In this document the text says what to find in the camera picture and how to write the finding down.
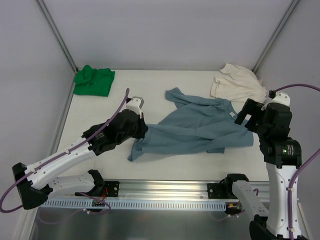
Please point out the right aluminium frame post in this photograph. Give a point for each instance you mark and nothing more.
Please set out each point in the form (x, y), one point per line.
(276, 34)

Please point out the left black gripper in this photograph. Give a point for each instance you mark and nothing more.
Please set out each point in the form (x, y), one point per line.
(139, 126)

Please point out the green folded t-shirt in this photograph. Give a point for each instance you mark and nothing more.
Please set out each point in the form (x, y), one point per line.
(93, 82)

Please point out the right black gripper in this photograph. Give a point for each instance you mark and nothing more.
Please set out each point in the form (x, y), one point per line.
(252, 113)

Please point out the aluminium mounting rail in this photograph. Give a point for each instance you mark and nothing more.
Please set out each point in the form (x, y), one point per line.
(160, 187)

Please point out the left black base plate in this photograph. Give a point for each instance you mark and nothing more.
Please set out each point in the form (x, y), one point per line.
(109, 189)

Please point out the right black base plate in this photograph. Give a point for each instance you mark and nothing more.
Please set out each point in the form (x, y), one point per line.
(220, 191)

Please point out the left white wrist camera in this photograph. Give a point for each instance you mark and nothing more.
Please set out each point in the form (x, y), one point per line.
(135, 104)

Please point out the left aluminium frame post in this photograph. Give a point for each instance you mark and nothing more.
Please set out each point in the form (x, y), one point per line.
(56, 33)

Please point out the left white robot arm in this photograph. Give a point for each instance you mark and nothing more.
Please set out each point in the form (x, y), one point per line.
(41, 181)

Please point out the white slotted cable duct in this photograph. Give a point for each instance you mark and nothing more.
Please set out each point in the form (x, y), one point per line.
(130, 204)

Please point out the cream white t-shirt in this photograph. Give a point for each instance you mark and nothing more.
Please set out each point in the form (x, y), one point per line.
(237, 84)

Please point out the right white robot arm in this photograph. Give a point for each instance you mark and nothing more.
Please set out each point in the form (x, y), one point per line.
(283, 160)

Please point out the blue-grey t-shirt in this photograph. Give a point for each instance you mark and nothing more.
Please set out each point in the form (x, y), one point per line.
(197, 125)

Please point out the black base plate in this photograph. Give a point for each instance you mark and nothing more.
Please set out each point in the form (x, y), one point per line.
(220, 191)
(109, 189)

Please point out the aluminium frame post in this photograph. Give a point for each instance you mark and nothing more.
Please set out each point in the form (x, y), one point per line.
(56, 33)
(276, 34)

